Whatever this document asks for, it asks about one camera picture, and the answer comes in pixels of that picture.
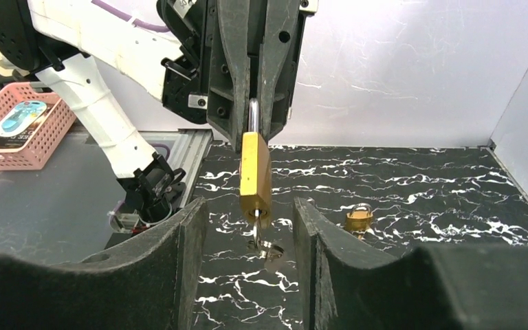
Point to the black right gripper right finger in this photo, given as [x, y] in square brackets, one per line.
[346, 283]

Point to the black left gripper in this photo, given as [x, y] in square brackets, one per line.
[231, 52]

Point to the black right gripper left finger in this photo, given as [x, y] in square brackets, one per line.
[146, 282]

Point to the medium brass padlock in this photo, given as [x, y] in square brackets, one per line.
[255, 190]

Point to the keys of medium padlock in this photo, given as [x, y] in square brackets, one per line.
[272, 253]

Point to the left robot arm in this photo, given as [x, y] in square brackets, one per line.
[60, 43]

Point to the small closed brass padlock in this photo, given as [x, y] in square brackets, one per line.
[359, 220]

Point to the pink plastic basket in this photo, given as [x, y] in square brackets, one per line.
[33, 121]

